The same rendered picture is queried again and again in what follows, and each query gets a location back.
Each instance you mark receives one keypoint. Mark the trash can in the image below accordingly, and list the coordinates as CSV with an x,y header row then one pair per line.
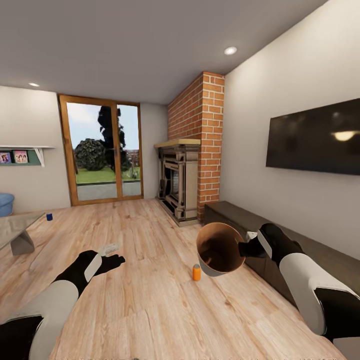
x,y
217,249

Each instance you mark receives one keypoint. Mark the wood fireplace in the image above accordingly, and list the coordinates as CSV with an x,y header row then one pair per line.
x,y
178,182

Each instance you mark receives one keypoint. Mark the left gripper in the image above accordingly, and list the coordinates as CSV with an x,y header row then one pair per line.
x,y
112,262

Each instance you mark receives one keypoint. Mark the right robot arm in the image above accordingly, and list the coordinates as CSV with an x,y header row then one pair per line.
x,y
328,307

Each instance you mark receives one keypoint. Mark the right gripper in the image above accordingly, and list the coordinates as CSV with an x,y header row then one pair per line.
x,y
248,250

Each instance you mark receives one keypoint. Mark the wall mounted tv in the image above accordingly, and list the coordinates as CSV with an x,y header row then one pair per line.
x,y
324,139

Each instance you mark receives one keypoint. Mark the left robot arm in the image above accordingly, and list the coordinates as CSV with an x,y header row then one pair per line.
x,y
31,332

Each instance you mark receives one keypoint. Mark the countertop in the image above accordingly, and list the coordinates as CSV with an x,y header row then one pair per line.
x,y
178,142

